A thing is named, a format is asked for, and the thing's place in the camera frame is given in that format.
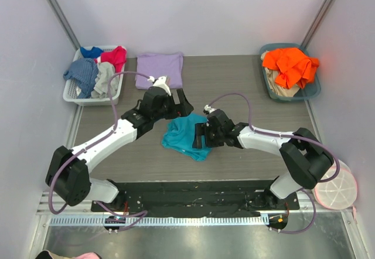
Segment teal t shirt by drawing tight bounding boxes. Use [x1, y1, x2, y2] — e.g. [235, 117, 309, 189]
[161, 113, 212, 161]

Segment orange t shirt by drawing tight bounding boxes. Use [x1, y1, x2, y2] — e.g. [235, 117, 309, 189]
[261, 47, 320, 90]

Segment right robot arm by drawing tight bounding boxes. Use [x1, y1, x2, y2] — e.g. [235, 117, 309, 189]
[192, 109, 335, 209]

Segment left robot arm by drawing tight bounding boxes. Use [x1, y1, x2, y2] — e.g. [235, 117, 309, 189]
[46, 87, 194, 212]

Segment folded lavender t shirt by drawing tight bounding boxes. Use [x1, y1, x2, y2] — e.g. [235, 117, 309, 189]
[137, 52, 183, 89]

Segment red t shirt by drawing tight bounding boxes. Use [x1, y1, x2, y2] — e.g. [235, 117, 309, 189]
[95, 46, 127, 73]

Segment grey t shirt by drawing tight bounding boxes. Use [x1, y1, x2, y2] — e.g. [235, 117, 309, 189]
[91, 62, 120, 99]

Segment beige garment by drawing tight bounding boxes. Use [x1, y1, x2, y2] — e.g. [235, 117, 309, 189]
[260, 50, 301, 98]

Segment white plastic basket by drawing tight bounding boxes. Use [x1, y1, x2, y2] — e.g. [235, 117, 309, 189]
[63, 45, 124, 107]

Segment blue checked shirt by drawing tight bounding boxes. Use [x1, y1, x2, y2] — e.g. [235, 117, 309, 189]
[63, 58, 98, 99]

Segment royal blue t shirt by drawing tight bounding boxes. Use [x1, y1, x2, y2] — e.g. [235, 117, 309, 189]
[80, 46, 104, 59]

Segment teal plastic basket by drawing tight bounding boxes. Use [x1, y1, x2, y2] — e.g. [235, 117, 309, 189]
[259, 43, 321, 103]

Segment white round mesh hamper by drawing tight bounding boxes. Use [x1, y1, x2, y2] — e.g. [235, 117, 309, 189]
[312, 161, 358, 210]

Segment pink cloth at bottom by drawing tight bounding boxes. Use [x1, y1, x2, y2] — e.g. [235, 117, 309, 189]
[35, 250, 102, 259]

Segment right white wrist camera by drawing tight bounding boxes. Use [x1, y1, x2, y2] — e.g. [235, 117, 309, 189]
[203, 105, 216, 115]

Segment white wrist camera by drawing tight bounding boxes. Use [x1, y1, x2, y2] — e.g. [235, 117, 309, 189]
[203, 105, 216, 115]
[147, 76, 172, 96]

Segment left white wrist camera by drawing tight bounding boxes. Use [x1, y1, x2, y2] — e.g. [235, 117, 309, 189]
[147, 76, 172, 96]

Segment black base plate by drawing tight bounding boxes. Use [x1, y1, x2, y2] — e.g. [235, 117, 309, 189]
[90, 179, 300, 216]

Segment slotted cable duct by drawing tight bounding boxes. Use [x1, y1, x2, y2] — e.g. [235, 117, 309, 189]
[49, 214, 269, 227]

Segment left aluminium corner post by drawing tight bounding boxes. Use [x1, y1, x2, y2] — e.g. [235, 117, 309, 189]
[47, 0, 81, 50]

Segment aluminium corner post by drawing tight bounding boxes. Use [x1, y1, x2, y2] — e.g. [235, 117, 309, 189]
[47, 0, 81, 50]
[301, 0, 335, 49]

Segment right aluminium corner post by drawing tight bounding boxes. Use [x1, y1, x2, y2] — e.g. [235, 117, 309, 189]
[301, 0, 335, 49]

